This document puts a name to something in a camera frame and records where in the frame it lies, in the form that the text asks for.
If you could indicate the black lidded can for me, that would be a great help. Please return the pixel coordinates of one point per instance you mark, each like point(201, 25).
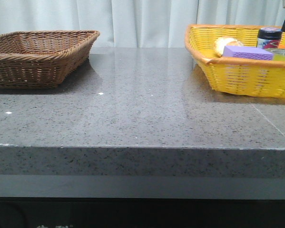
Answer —
point(268, 37)

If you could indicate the brown wicker basket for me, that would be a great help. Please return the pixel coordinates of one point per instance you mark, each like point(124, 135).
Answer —
point(42, 59)

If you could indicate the yellow tape roll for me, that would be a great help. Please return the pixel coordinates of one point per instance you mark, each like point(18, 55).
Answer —
point(278, 53)

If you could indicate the round bread roll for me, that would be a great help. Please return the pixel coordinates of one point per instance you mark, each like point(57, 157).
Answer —
point(221, 42)

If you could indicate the yellow woven plastic basket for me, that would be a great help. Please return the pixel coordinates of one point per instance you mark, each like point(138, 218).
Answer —
point(238, 76)

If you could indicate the purple sponge block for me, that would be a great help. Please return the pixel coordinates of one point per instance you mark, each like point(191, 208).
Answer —
point(247, 52)

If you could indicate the white curtain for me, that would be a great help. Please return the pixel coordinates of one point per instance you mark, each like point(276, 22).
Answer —
point(136, 23)

